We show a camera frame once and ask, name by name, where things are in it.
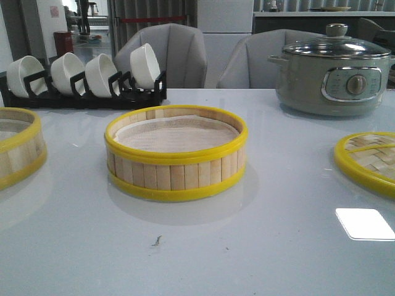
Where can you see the woven bamboo steamer lid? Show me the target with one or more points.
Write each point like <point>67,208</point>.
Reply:
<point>368,159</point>

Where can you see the bamboo steamer tier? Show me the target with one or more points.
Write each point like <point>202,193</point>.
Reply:
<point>182,176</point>
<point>24,153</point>

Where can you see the white steamer liner cloth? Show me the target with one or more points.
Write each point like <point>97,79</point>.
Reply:
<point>186,133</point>

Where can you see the black bowl rack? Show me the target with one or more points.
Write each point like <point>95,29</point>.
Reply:
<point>124,94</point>

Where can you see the white bowl rightmost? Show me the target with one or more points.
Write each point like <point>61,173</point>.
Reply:
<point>144,66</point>

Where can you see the white bowl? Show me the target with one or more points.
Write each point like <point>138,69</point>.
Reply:
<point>97,72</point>
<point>144,66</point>
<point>18,70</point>
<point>62,69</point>

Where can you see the grey chair right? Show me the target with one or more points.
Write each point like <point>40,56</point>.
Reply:
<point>248,67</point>

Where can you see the grey chair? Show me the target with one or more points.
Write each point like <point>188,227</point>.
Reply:
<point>180,51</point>
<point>248,67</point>

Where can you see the grey chair left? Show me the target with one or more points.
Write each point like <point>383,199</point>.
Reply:
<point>180,51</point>

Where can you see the white cabinet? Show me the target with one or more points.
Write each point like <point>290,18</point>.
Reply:
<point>223,24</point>

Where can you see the green electric cooking pot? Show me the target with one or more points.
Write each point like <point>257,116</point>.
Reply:
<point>330,86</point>

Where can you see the red bin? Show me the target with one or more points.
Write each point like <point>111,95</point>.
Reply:
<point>63,42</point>

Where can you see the glass pot lid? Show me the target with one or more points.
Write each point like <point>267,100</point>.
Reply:
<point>335,44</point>

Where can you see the white bowl far left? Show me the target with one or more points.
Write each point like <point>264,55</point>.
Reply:
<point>18,70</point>

